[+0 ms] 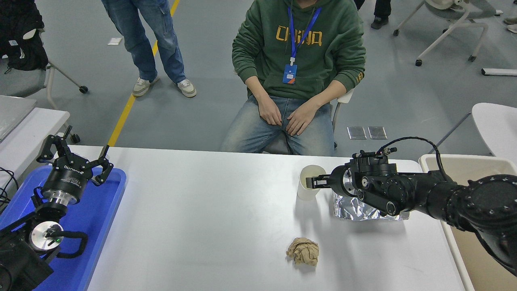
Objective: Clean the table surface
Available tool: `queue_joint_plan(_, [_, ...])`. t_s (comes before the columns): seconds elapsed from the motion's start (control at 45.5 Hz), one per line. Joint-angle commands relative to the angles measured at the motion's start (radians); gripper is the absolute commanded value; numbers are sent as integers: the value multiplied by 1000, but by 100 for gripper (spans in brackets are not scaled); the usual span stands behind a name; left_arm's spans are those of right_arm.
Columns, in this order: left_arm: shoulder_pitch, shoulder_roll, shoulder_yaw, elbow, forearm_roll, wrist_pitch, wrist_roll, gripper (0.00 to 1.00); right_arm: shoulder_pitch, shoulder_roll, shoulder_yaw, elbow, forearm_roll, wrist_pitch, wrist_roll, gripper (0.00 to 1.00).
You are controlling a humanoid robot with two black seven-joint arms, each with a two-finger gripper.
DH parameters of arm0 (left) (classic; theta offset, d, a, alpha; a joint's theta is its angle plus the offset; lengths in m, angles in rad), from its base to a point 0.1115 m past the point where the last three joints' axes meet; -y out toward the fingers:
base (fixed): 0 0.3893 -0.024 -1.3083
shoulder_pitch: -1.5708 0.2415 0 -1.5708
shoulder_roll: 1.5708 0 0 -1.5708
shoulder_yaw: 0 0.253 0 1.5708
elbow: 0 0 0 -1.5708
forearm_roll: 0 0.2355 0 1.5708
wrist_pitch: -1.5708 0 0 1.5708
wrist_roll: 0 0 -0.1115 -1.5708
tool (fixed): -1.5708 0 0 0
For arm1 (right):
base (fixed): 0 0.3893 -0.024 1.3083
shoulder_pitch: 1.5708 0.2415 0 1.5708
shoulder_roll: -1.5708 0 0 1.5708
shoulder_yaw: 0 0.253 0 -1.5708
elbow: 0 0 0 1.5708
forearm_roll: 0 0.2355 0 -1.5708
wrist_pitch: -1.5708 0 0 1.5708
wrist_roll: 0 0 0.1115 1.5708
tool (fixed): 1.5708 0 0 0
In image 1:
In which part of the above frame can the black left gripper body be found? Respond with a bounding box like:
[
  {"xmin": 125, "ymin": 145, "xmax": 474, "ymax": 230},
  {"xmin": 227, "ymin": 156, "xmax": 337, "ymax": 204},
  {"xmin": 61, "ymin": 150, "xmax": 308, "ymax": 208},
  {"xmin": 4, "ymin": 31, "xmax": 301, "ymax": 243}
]
[{"xmin": 42, "ymin": 160, "xmax": 95, "ymax": 202}]

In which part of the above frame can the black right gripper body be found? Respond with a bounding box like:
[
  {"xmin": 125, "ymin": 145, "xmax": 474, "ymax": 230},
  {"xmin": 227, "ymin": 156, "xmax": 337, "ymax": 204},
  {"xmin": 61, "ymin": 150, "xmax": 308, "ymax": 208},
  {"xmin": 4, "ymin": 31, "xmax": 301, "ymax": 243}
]
[{"xmin": 327, "ymin": 166, "xmax": 348, "ymax": 195}]

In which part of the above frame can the white paper cup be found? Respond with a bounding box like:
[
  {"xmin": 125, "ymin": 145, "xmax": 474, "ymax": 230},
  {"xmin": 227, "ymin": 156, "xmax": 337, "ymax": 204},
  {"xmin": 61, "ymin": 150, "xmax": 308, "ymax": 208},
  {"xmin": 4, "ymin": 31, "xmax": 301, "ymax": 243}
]
[{"xmin": 297, "ymin": 164, "xmax": 327, "ymax": 201}]

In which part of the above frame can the silver foil tray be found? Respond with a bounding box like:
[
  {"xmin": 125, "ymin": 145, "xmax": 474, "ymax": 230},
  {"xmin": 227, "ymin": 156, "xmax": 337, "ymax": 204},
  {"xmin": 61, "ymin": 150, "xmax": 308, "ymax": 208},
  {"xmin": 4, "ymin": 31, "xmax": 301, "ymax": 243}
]
[{"xmin": 332, "ymin": 190, "xmax": 410, "ymax": 221}]

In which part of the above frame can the tan paper ball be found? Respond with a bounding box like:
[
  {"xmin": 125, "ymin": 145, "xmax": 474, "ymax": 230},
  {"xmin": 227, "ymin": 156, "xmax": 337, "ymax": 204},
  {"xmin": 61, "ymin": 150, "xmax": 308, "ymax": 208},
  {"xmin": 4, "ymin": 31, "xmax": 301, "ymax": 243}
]
[{"xmin": 286, "ymin": 237, "xmax": 319, "ymax": 266}]

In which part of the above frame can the person's left hand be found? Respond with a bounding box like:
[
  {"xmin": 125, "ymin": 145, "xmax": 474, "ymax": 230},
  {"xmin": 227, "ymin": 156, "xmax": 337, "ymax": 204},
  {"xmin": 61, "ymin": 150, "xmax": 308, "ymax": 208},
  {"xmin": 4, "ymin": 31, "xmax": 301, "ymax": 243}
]
[{"xmin": 285, "ymin": 101, "xmax": 319, "ymax": 137}]

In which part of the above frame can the person's right hand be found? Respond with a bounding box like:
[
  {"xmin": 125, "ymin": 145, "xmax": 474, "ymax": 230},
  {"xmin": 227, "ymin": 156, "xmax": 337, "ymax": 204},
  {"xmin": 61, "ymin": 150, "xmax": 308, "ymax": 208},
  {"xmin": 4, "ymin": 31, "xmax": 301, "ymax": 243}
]
[{"xmin": 257, "ymin": 96, "xmax": 283, "ymax": 127}]

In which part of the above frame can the white side table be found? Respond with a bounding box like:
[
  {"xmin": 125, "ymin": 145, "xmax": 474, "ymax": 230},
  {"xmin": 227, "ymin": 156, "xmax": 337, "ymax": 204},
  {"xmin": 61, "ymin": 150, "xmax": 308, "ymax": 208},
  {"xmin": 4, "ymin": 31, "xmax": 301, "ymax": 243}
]
[{"xmin": 0, "ymin": 107, "xmax": 71, "ymax": 194}]

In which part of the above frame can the blue plastic tray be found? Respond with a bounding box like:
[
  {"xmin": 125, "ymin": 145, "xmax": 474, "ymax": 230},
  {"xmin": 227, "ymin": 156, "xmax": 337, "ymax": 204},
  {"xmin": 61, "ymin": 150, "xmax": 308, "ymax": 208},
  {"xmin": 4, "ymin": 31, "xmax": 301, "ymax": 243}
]
[{"xmin": 0, "ymin": 165, "xmax": 126, "ymax": 291}]

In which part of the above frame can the grey rolling chair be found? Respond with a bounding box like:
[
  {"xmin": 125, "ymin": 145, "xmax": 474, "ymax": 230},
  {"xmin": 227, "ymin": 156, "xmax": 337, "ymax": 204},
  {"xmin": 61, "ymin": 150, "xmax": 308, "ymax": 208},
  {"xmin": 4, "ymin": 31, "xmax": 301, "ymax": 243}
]
[{"xmin": 0, "ymin": 57, "xmax": 89, "ymax": 144}]

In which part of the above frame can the white office chair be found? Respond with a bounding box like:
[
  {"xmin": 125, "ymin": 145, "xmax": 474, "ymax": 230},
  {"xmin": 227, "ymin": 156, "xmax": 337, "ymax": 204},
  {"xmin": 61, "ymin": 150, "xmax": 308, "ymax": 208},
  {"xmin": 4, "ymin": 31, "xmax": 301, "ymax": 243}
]
[{"xmin": 234, "ymin": 69, "xmax": 356, "ymax": 156}]

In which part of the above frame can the black jacket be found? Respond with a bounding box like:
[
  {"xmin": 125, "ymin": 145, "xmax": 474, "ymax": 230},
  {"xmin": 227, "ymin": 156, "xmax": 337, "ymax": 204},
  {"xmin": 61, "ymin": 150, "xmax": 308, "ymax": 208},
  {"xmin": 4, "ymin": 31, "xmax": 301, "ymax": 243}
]
[{"xmin": 0, "ymin": 0, "xmax": 49, "ymax": 73}]

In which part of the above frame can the large pale bin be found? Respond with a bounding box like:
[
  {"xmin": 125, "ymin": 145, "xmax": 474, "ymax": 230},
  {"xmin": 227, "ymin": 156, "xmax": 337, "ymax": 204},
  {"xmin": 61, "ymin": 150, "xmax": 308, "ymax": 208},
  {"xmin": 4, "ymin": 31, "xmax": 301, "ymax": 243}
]
[{"xmin": 418, "ymin": 154, "xmax": 517, "ymax": 291}]

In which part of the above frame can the white round chair seat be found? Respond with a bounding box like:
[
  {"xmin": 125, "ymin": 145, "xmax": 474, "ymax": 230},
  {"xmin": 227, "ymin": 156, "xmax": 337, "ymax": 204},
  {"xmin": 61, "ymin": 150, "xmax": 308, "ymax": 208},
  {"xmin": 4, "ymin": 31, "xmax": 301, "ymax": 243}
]
[{"xmin": 472, "ymin": 102, "xmax": 517, "ymax": 164}]

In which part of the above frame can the white rolling chair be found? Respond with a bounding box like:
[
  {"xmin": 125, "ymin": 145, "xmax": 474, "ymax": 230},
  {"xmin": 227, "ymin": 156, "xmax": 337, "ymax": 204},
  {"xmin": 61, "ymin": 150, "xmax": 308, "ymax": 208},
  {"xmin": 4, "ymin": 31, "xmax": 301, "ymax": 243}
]
[{"xmin": 393, "ymin": 0, "xmax": 503, "ymax": 67}]

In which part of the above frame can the black cable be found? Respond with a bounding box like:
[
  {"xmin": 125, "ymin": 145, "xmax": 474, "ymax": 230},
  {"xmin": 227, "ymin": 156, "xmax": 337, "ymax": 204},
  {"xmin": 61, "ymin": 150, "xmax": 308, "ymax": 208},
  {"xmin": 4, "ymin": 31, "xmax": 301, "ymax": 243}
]
[{"xmin": 0, "ymin": 168, "xmax": 19, "ymax": 211}]

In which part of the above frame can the blue lanyard badge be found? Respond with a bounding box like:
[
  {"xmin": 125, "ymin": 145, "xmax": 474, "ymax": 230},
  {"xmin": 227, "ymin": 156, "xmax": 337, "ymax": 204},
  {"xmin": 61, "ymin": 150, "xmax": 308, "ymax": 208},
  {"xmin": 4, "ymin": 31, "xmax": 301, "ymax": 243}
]
[{"xmin": 283, "ymin": 5, "xmax": 322, "ymax": 84}]

